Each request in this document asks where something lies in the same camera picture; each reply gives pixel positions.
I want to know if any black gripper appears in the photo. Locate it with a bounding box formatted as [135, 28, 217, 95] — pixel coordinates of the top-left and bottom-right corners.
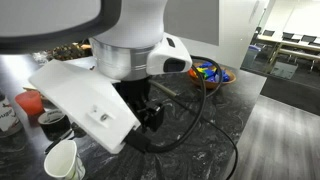
[114, 78, 165, 133]

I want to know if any small blue block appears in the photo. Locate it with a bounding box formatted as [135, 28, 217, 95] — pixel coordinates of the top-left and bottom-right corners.
[199, 61, 214, 69]

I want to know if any large blue block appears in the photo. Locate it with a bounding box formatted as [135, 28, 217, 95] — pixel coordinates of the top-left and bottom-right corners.
[215, 68, 231, 83]

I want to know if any wooden bowl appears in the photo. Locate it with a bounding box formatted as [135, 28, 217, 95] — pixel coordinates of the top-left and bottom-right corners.
[187, 61, 238, 90]

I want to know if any black ladle spoon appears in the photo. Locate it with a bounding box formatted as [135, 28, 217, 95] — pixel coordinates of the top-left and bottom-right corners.
[44, 121, 88, 155]

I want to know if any black mug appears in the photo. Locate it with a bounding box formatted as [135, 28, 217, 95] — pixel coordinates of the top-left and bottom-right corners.
[37, 108, 72, 141]

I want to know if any white paper cup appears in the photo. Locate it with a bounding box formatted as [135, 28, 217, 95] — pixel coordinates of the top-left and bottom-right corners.
[43, 139, 87, 180]

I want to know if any red plastic cup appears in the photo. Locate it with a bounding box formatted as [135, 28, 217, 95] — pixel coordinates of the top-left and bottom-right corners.
[14, 90, 45, 117]

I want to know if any blue waste bin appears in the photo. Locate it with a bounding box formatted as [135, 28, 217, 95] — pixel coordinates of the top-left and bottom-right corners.
[246, 44, 263, 68]

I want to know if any wooden board with paper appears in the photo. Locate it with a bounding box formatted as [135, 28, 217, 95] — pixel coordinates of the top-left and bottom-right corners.
[22, 84, 43, 93]

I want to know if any labelled white bottle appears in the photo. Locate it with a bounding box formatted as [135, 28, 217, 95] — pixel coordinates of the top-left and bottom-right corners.
[0, 89, 24, 138]

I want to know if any grey floor box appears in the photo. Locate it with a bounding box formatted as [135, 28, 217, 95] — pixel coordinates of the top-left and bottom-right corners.
[270, 60, 299, 80]

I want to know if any long wooden meeting table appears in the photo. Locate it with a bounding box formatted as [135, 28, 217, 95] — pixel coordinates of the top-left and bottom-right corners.
[256, 34, 320, 62]

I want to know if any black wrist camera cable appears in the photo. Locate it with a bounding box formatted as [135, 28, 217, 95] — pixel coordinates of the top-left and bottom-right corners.
[124, 54, 224, 154]

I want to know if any white wrist mount plate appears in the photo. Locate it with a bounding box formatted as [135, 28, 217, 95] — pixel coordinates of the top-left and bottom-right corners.
[28, 59, 142, 155]

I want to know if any long black table cable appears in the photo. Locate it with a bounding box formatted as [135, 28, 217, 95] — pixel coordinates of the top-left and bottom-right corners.
[148, 79, 239, 180]

